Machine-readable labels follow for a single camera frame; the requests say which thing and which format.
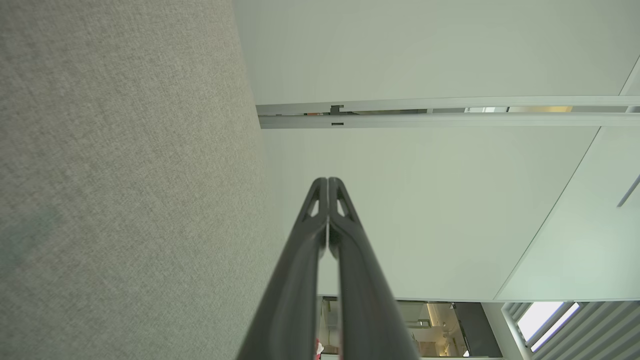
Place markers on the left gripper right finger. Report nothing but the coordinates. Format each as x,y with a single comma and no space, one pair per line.
370,300

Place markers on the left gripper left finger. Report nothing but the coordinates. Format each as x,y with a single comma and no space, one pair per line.
290,300

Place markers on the glass opening to room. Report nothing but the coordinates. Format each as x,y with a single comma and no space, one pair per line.
440,330

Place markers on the window with grey slats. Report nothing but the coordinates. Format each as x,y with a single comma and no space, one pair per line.
575,330

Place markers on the grey metal partition post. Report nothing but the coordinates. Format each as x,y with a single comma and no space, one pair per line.
450,120

